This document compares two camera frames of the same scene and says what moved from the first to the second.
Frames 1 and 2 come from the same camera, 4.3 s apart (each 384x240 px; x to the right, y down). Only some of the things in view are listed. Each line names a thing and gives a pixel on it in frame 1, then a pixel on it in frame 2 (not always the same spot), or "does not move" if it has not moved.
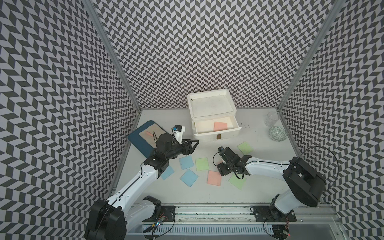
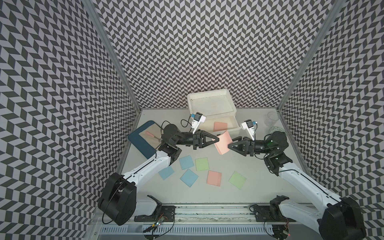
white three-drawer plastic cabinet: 213,114 does not move
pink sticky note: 220,126 does not move
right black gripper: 222,170 → 247,147
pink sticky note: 214,178 does not move
